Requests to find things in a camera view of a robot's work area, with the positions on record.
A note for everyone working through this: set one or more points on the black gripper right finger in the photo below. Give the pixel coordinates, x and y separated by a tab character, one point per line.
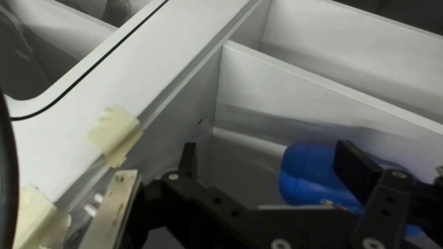
382	202

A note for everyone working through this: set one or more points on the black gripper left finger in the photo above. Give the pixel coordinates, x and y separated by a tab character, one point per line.
202	212

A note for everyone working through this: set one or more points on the blue plastic bottle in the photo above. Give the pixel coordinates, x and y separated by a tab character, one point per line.
309	175

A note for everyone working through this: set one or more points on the white sink cabinet door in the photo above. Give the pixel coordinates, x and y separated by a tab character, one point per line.
91	88

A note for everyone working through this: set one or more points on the white toy kitchen cabinet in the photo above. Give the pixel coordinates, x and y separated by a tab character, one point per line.
346	60

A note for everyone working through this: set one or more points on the beige tape piece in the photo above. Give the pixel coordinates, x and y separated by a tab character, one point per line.
115	136
36	222

